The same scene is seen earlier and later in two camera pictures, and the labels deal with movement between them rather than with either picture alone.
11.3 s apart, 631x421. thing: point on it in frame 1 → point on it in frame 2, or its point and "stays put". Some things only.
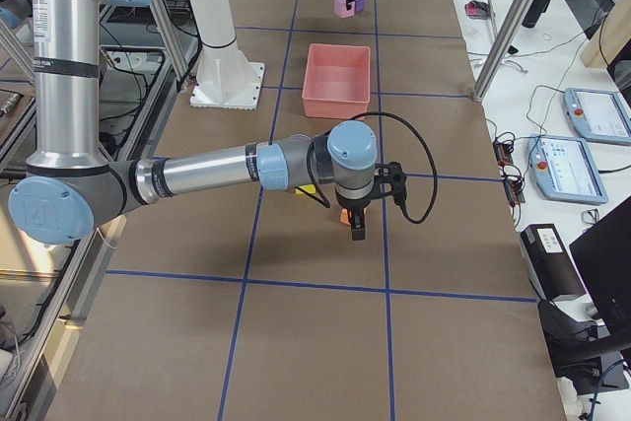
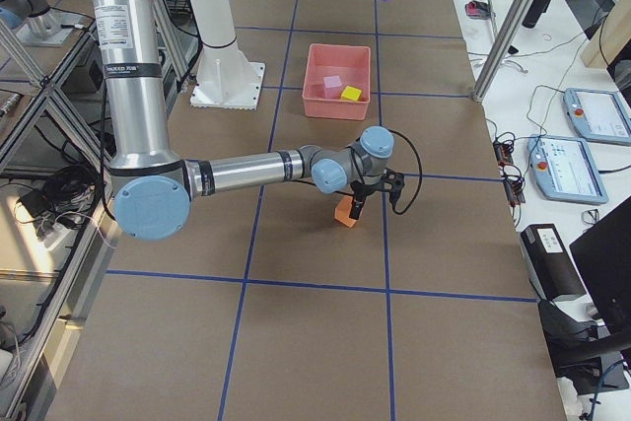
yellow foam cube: x=308 y=187 → x=351 y=93
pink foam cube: x=340 y=7 → x=331 y=87
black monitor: x=602 y=254 stays put
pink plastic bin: x=336 y=81 stays put
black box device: x=550 y=263 stays put
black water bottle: x=539 y=4 stays put
